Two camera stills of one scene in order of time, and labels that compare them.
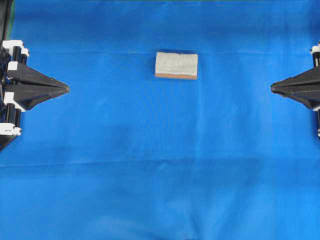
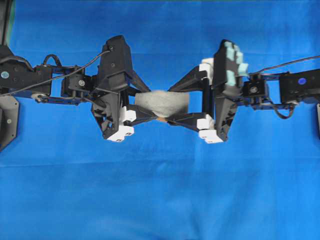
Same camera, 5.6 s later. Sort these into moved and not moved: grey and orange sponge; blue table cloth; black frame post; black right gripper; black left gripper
Moved: black left gripper; black right gripper; grey and orange sponge
Not moved: black frame post; blue table cloth
